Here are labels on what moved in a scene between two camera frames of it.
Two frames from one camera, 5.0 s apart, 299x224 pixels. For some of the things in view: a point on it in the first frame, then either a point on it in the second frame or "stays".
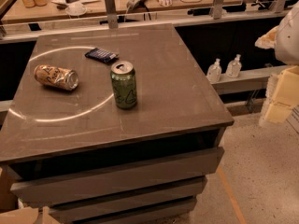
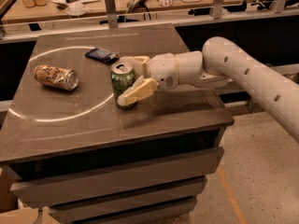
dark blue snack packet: (101, 55) stays
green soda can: (124, 84) stays
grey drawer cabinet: (112, 126) stays
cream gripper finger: (267, 41) → (141, 87)
